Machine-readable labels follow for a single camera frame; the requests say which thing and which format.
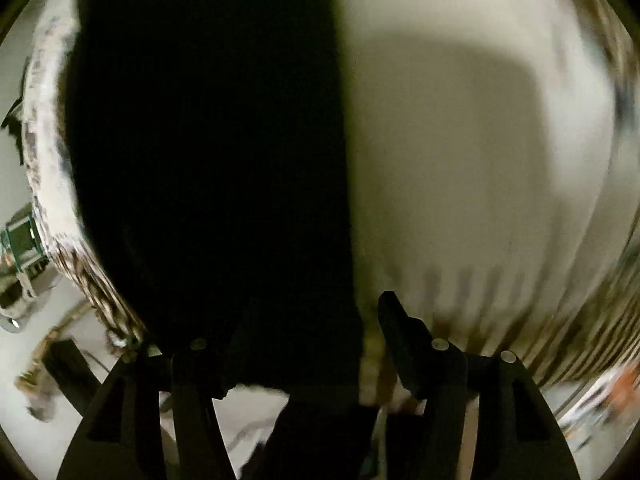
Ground black striped sweater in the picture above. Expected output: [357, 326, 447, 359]
[64, 0, 375, 479]

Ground floral bed blanket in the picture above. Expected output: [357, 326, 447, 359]
[22, 0, 639, 386]

